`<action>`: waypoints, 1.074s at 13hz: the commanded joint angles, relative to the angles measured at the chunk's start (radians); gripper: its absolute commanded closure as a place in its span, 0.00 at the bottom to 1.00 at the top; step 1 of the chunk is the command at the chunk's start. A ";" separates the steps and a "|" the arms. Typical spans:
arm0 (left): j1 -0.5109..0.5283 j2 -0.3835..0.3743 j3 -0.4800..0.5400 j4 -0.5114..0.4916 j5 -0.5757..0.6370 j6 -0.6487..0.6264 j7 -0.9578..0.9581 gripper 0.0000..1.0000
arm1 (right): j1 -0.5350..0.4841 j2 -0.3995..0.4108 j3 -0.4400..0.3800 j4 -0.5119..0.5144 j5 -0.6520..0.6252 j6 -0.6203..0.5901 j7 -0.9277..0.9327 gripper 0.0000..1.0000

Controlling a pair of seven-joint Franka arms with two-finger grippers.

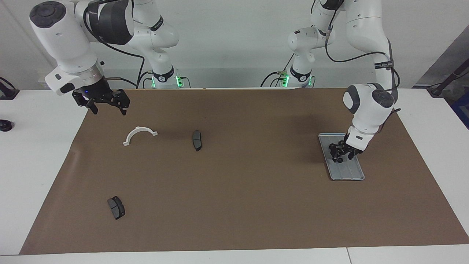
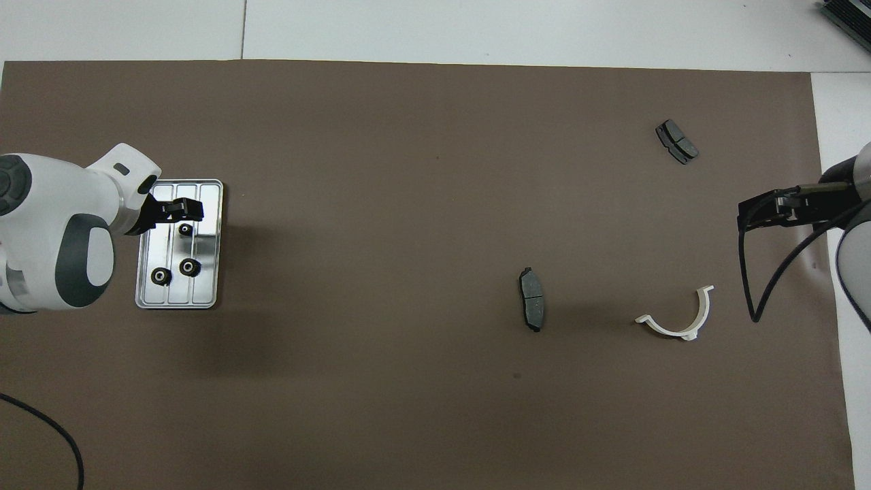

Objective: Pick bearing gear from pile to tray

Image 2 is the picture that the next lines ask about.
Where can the dark ribbed device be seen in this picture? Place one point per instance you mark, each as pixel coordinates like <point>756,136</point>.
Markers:
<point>854,15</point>

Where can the dark grey brake pad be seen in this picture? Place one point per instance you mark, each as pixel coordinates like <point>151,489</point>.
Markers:
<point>533,299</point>
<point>677,141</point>

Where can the brown table mat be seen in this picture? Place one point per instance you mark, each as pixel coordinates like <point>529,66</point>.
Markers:
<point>408,204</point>

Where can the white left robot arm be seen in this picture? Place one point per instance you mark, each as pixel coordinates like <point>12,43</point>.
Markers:
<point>47,197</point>

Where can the white curved plastic bracket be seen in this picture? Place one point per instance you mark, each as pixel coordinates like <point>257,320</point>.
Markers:
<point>680,332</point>

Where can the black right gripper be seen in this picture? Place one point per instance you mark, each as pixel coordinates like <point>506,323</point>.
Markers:
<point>813,204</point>

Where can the large black bearing gear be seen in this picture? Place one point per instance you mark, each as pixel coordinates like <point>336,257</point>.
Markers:
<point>190,267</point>
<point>160,276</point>

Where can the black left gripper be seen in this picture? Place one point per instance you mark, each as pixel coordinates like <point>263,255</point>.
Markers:
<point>148,216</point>

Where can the small black bearing gear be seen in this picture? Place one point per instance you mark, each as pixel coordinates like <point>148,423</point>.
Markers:
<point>185,230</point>

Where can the silver metal tray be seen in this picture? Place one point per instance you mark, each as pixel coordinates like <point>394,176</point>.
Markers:
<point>207,272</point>

